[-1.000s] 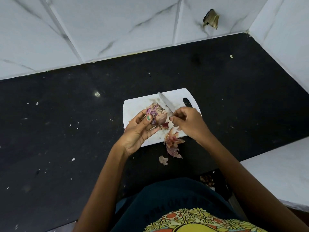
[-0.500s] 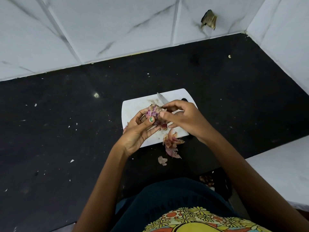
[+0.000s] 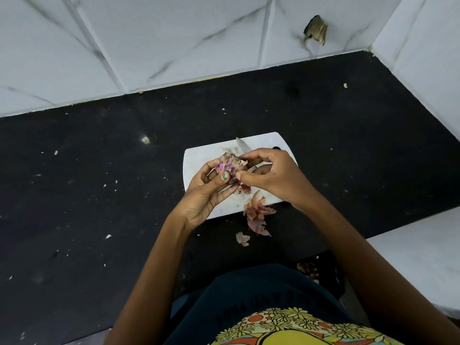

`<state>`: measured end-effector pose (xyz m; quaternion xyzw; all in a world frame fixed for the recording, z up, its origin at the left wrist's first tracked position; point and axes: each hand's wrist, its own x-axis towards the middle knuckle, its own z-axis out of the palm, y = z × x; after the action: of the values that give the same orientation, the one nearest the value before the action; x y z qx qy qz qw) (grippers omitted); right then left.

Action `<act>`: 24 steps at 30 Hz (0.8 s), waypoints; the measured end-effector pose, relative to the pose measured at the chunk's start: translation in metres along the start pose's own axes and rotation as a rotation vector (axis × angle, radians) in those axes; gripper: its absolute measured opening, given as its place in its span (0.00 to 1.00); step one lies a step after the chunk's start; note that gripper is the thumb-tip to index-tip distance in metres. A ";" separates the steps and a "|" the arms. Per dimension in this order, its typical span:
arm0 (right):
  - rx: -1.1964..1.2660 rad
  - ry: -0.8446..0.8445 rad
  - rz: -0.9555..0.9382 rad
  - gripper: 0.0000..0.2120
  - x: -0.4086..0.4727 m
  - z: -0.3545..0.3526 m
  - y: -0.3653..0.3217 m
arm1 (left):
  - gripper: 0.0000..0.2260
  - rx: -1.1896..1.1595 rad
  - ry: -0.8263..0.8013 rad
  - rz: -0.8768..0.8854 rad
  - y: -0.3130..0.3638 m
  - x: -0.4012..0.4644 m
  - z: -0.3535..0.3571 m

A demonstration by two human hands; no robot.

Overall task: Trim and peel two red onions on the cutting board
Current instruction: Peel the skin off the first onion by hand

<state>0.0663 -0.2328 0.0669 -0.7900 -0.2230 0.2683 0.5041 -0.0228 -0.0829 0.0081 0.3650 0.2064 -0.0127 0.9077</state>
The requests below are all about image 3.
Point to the person's left hand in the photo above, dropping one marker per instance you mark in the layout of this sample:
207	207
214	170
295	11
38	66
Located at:
199	201

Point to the person's right hand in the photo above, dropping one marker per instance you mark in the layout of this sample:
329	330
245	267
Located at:
280	177

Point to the person's right middle finger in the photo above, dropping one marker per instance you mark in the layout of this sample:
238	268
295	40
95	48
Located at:
262	168

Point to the person's right thumb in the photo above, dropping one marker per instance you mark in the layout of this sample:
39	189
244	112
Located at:
249	177

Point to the person's left thumb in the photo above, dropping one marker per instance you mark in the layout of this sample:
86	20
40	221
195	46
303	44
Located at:
219	180

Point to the purple onion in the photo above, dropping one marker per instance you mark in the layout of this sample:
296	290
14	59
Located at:
230	164

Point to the steel kitchen knife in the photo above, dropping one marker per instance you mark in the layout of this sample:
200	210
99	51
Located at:
243	145

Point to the person's right forearm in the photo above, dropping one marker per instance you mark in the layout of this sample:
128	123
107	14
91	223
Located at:
370	276

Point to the person's left forearm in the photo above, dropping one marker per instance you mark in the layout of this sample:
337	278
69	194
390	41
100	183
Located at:
151	283

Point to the reddish onion peel scrap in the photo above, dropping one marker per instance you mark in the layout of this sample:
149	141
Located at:
245	188

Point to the white plastic cutting board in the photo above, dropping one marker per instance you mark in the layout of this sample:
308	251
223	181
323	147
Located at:
201	161

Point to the pile of onion peels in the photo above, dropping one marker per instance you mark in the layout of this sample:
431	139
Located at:
256	213

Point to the small onion peel piece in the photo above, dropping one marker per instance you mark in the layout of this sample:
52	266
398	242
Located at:
242	238

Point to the onion peels on floor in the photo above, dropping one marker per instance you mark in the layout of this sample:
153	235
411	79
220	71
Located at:
308	269

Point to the dark blue floral shirt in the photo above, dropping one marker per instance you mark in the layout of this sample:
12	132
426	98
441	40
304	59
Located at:
266	305

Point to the white marble ledge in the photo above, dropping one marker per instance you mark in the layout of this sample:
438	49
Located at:
420	255

